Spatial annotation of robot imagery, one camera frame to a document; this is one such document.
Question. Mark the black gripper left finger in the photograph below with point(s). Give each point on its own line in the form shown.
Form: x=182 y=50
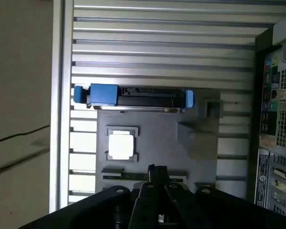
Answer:
x=140 y=198

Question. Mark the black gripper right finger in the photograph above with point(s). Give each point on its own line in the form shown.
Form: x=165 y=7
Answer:
x=228 y=207

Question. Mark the hard disk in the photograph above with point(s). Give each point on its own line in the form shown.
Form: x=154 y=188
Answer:
x=102 y=94

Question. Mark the silver CPU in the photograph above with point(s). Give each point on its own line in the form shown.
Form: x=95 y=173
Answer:
x=121 y=146

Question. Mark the grey plastic parts rack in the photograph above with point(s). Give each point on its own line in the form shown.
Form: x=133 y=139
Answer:
x=157 y=138

